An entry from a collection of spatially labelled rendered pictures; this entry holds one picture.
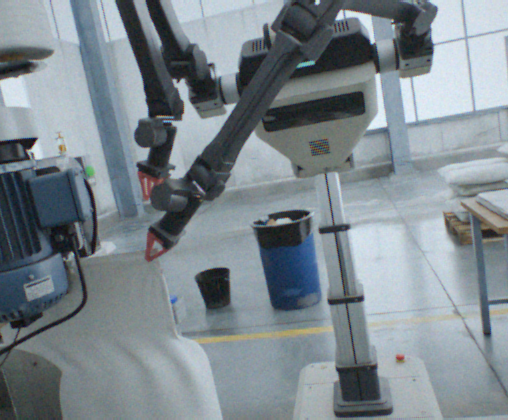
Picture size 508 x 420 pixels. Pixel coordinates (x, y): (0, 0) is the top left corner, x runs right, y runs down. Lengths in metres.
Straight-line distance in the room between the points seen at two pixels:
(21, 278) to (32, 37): 0.43
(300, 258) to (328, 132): 1.94
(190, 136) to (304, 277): 6.52
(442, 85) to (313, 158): 7.76
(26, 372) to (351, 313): 1.16
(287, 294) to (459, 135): 6.48
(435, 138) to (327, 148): 7.75
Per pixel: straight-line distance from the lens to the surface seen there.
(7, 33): 0.94
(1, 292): 0.82
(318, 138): 1.42
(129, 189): 9.81
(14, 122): 0.81
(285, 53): 0.92
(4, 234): 0.81
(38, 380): 1.88
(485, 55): 9.37
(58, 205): 0.80
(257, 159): 9.16
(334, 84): 1.32
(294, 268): 3.26
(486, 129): 9.37
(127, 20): 1.08
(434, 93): 9.14
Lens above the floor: 1.31
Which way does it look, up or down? 9 degrees down
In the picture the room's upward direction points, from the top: 11 degrees counter-clockwise
